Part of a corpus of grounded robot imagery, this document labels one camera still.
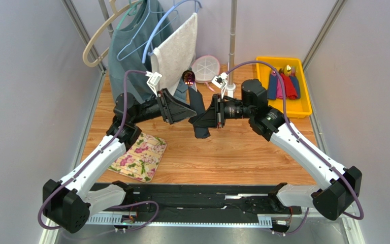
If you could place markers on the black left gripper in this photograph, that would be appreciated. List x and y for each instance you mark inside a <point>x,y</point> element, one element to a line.
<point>173,110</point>

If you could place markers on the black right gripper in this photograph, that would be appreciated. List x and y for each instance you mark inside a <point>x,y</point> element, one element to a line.
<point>219,111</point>

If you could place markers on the black paper napkin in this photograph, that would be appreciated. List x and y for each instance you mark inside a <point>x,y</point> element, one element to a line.
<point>197,104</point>

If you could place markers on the iridescent purple spoon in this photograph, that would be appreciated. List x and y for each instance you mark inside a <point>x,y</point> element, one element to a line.
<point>189,79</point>

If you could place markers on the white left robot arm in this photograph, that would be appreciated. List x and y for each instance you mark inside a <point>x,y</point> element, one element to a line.
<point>69,202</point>

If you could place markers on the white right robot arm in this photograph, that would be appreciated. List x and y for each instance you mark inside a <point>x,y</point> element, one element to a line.
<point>336,188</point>

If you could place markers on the navy rolled napkin left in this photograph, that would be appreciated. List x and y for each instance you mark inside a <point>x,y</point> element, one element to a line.
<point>272,86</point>

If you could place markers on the navy rolled napkin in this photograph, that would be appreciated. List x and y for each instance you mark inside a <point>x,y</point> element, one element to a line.
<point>272,86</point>
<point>296,85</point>

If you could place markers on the pink rolled napkin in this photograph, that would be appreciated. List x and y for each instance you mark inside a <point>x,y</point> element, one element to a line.
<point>279,93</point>

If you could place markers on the red rolled napkin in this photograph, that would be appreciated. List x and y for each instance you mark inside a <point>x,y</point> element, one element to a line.
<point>290,91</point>

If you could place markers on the navy rolled napkin right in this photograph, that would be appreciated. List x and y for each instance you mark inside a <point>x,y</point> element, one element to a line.
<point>296,85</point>

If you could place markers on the metal rack pole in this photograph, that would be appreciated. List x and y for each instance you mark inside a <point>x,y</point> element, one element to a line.
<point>231,87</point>

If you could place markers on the pink white mesh basket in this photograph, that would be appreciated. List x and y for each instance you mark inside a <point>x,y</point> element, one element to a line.
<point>205,69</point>

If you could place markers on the white hanging towel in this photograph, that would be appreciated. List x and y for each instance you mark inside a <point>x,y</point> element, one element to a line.
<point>174,56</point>

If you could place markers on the floral placemat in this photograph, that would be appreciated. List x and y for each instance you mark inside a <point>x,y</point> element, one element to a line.
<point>141,161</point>

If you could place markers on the teal hanging shirt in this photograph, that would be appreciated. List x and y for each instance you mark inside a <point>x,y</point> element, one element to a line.
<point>126,52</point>

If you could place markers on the yellow plastic bin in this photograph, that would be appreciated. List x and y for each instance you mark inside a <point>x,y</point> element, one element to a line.
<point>295,108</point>

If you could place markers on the gold spoon in bin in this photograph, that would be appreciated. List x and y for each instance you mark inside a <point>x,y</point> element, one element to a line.
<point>287,70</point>

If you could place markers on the teal clothes hanger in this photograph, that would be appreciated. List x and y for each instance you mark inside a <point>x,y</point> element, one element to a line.
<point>132,17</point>

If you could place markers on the beige clothes hanger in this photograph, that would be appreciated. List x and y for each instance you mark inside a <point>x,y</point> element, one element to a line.
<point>91,56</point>

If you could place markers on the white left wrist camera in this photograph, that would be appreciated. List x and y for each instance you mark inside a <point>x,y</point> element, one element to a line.
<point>153,81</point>

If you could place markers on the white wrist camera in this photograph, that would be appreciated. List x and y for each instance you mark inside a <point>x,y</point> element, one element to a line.
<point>153,81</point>
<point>221,82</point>

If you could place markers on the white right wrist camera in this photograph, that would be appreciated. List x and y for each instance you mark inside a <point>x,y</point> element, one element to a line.
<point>221,82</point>

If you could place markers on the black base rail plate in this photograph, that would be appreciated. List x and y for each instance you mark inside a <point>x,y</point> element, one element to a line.
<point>199,205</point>

